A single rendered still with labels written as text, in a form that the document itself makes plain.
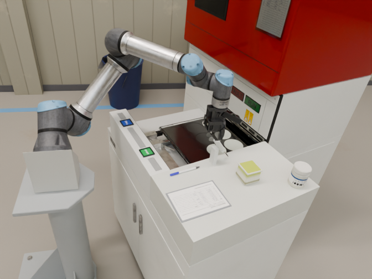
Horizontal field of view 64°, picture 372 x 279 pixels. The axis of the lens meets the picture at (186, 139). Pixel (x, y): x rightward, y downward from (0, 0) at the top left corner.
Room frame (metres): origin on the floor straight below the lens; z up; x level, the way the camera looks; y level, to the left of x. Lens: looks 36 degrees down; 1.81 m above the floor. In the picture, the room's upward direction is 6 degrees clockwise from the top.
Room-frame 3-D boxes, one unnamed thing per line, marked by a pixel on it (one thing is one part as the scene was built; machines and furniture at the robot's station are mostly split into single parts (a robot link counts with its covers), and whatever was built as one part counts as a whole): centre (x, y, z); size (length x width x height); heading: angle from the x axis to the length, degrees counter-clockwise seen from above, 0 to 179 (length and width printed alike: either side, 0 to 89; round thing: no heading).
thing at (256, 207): (0.91, -0.23, 0.89); 0.62 x 0.35 x 0.14; 123
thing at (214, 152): (1.02, -0.14, 1.03); 0.06 x 0.04 x 0.13; 123
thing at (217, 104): (1.13, -0.13, 1.21); 0.08 x 0.08 x 0.05
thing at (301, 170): (0.94, -0.48, 1.01); 0.07 x 0.07 x 0.10
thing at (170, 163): (1.13, 0.11, 0.87); 0.36 x 0.08 x 0.03; 33
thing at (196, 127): (1.29, -0.10, 0.90); 0.34 x 0.34 x 0.01; 33
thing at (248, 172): (0.94, -0.27, 1.00); 0.07 x 0.07 x 0.07; 28
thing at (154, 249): (1.17, -0.06, 0.41); 0.96 x 0.64 x 0.82; 33
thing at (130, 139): (1.15, 0.24, 0.89); 0.55 x 0.09 x 0.14; 33
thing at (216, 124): (1.13, -0.12, 1.13); 0.09 x 0.08 x 0.12; 109
